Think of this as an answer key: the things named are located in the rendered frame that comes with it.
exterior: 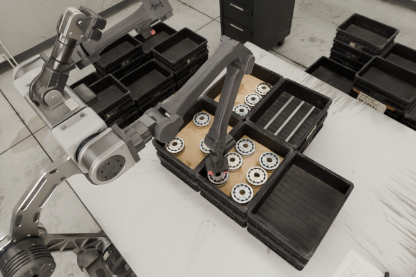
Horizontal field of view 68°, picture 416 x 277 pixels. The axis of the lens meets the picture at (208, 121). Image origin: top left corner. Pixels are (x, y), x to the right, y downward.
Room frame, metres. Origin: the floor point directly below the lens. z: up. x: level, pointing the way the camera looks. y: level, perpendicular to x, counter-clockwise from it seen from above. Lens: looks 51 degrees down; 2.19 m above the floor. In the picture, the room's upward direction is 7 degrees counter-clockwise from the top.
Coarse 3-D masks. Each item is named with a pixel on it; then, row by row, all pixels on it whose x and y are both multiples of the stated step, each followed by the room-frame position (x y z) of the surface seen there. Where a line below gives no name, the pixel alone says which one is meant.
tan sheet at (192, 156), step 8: (192, 120) 1.11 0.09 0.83; (184, 128) 1.06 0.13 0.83; (192, 128) 1.05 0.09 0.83; (208, 128) 1.04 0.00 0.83; (232, 128) 1.02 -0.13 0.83; (176, 136) 1.01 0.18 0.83; (184, 136) 1.00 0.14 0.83; (192, 136) 1.00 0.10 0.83; (200, 136) 0.99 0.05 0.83; (192, 144) 0.94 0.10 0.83; (184, 152) 0.90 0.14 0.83; (192, 152) 0.89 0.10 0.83; (200, 152) 0.88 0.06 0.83; (184, 160) 0.85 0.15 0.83; (192, 160) 0.84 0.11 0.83; (200, 160) 0.84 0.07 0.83; (192, 168) 0.79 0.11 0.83
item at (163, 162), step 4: (160, 160) 0.91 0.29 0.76; (164, 160) 0.87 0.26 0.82; (164, 164) 0.91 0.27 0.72; (168, 164) 0.85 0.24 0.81; (168, 168) 0.88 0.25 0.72; (172, 168) 0.85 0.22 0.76; (172, 172) 0.85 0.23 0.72; (176, 172) 0.82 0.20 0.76; (180, 172) 0.79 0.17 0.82; (176, 176) 0.82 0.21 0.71; (180, 176) 0.81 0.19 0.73; (184, 176) 0.76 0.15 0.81; (184, 180) 0.79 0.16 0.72; (188, 180) 0.75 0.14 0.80; (188, 184) 0.77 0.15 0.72; (192, 184) 0.74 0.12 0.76; (196, 184) 0.72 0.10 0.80; (192, 188) 0.74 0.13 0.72; (196, 188) 0.73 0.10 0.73
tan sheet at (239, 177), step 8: (256, 144) 0.89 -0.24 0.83; (256, 152) 0.84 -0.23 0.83; (264, 152) 0.83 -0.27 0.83; (272, 152) 0.83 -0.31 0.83; (248, 160) 0.80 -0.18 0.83; (256, 160) 0.79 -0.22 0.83; (280, 160) 0.78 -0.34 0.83; (248, 168) 0.75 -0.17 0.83; (232, 176) 0.72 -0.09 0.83; (240, 176) 0.71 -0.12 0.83; (256, 176) 0.70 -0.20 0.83; (232, 184) 0.68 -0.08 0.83; (224, 192) 0.64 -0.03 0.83; (256, 192) 0.62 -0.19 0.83
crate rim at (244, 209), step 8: (240, 128) 0.94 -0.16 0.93; (256, 128) 0.92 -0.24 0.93; (232, 136) 0.89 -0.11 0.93; (280, 144) 0.81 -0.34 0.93; (288, 152) 0.76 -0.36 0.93; (200, 168) 0.73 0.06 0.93; (200, 176) 0.69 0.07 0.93; (272, 176) 0.64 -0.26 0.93; (208, 184) 0.64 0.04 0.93; (264, 184) 0.61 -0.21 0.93; (216, 192) 0.61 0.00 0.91; (240, 208) 0.51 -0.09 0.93; (248, 208) 0.51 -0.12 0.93
